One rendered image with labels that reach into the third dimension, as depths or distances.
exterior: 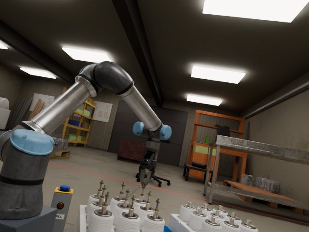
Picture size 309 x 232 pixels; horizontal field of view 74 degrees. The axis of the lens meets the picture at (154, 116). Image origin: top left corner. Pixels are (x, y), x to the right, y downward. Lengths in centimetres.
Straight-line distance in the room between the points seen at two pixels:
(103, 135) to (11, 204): 875
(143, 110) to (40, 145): 45
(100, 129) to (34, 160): 881
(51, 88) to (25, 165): 1036
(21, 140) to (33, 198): 17
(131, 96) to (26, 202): 52
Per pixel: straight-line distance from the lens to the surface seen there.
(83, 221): 107
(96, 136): 949
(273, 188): 478
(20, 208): 71
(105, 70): 86
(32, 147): 69
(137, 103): 91
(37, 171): 70
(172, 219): 140
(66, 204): 96
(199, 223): 125
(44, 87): 1123
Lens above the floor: 56
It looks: 9 degrees up
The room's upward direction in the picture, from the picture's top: 12 degrees clockwise
